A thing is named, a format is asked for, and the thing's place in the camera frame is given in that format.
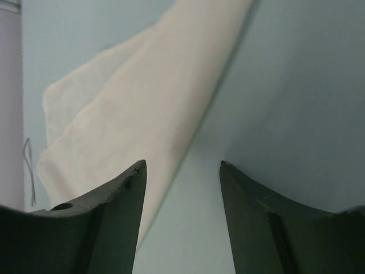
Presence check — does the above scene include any silver fork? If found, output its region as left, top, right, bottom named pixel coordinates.
left=22, top=137, right=37, bottom=207

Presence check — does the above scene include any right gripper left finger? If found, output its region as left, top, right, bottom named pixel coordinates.
left=1, top=160, right=147, bottom=273

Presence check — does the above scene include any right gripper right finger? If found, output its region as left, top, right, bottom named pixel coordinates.
left=220, top=161, right=364, bottom=273

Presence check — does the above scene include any white cloth napkin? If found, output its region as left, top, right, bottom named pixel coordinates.
left=37, top=1, right=251, bottom=239

